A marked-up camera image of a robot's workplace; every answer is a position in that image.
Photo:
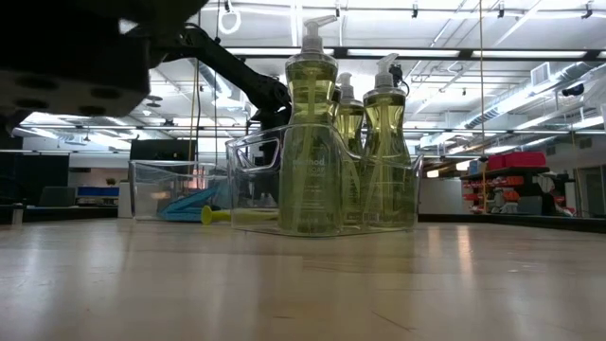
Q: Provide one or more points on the soap bottle with method label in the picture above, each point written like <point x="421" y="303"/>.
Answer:
<point x="310" y="142"/>

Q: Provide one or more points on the clear yellow-green soap pump bottle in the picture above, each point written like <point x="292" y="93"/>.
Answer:
<point x="350" y="128"/>

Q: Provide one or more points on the soap bottle with barcode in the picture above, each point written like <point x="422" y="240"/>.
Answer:
<point x="386" y="142"/>

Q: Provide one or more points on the yellow dish brush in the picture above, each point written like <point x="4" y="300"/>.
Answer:
<point x="207" y="215"/>

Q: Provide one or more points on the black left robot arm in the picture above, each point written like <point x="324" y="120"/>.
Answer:
<point x="71" y="57"/>

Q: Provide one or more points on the black monitor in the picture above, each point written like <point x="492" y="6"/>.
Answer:
<point x="161" y="150"/>

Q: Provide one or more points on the small clear plastic bin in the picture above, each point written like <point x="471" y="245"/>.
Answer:
<point x="147" y="189"/>

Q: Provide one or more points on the blue box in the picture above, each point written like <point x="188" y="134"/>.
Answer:
<point x="97" y="191"/>

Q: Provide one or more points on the black overhead light bar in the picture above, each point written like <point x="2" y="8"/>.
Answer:
<point x="466" y="53"/>

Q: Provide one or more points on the black shelf rack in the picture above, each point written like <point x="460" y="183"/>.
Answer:
<point x="506" y="169"/>

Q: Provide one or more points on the red storage bins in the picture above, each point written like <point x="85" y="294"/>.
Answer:
<point x="516" y="160"/>

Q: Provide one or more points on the black desk partition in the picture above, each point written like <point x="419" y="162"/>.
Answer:
<point x="33" y="180"/>

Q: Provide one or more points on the silver ventilation duct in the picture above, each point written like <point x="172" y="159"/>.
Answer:
<point x="521" y="97"/>

